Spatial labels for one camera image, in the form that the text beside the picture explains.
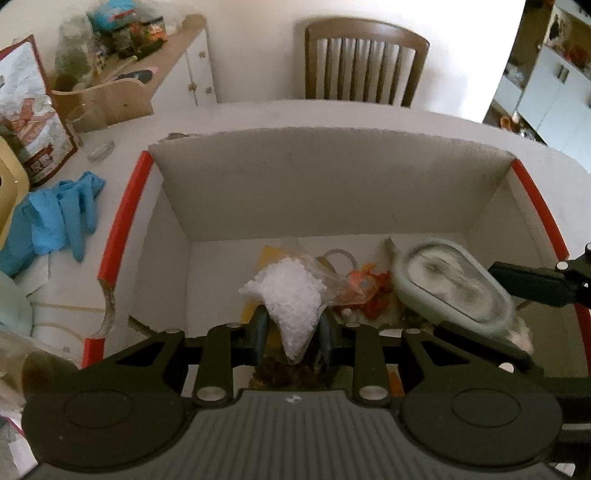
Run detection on large white wall cabinet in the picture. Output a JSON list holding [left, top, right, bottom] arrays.
[[484, 0, 591, 163]]

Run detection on tall glass with dark residue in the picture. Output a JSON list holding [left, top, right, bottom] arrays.
[[18, 350, 80, 403]]

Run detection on orange label jar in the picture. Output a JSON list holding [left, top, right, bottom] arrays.
[[142, 17, 168, 46]]

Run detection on clear drinking glass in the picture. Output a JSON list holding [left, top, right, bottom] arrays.
[[66, 104, 108, 139]]

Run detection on small glass dish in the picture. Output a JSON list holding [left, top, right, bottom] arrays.
[[87, 140, 116, 162]]

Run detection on wooden chair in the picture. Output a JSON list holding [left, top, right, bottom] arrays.
[[304, 17, 430, 108]]

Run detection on bag of white beads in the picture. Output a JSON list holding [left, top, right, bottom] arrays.
[[239, 237, 352, 366]]

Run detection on dark jar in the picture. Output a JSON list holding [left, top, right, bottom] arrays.
[[113, 25, 141, 58]]

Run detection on orange plush toy keychain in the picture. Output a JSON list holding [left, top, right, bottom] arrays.
[[341, 262, 394, 320]]

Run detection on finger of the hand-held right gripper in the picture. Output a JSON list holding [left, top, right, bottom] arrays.
[[434, 320, 546, 377], [489, 242, 591, 308]]

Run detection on yellow box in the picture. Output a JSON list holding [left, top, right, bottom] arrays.
[[249, 246, 288, 315]]

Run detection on red cardboard box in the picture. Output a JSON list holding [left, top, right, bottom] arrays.
[[83, 127, 591, 398]]

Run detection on blue rubber gloves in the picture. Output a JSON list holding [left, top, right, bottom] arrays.
[[0, 171, 106, 278]]

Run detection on white sideboard with wooden top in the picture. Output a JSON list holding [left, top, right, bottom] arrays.
[[51, 14, 219, 117]]

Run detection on red and white snack bag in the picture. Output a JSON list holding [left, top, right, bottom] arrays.
[[0, 34, 79, 186]]

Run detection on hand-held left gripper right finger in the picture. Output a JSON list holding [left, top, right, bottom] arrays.
[[318, 314, 481, 408]]

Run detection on yellow plastic container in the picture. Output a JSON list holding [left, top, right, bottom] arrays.
[[0, 137, 31, 246]]

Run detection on wooden desk organizer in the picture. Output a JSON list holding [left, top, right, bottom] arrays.
[[50, 78, 156, 136]]

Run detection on dark plastic bag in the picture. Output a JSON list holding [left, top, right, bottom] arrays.
[[248, 354, 334, 391]]

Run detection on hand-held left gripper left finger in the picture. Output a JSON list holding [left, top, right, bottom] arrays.
[[115, 307, 269, 408]]

